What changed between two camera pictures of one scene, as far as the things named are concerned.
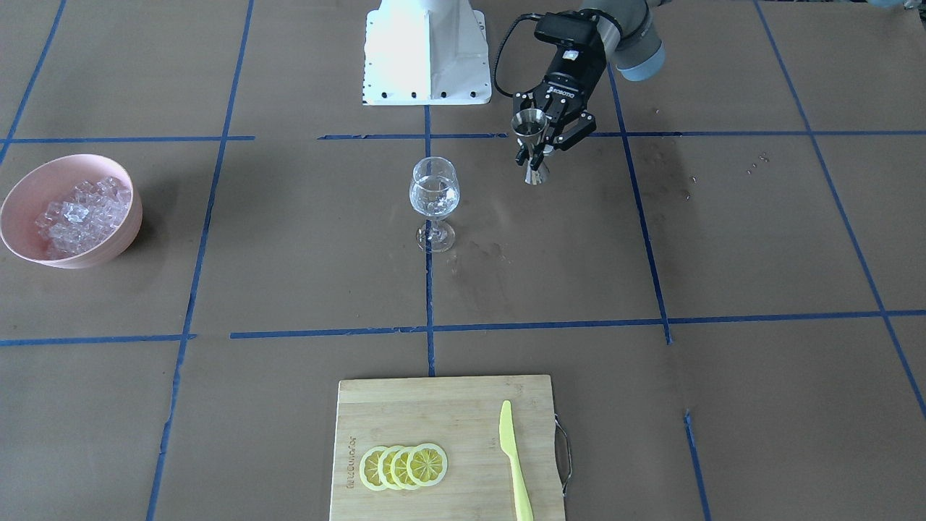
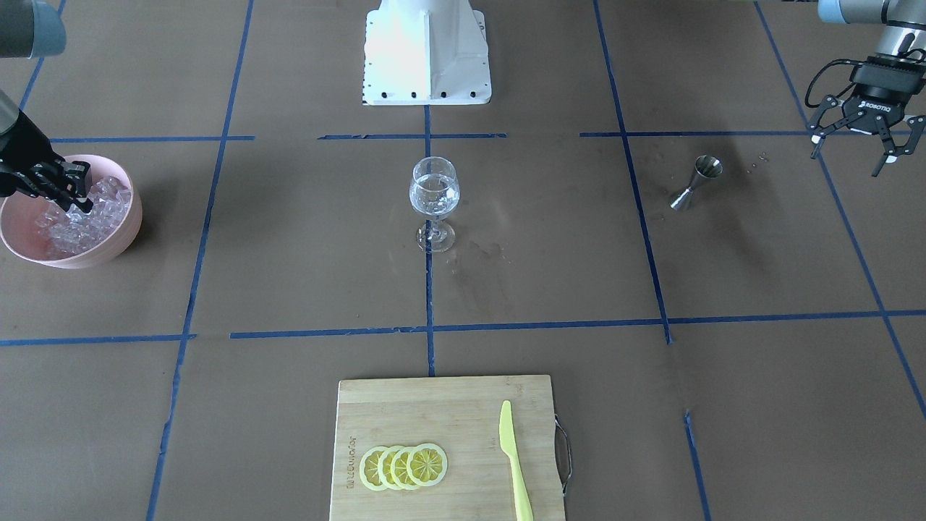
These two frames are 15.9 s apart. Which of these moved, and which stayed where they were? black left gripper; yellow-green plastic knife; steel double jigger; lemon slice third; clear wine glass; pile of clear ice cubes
Moved: steel double jigger; black left gripper
Stayed: yellow-green plastic knife; clear wine glass; lemon slice third; pile of clear ice cubes
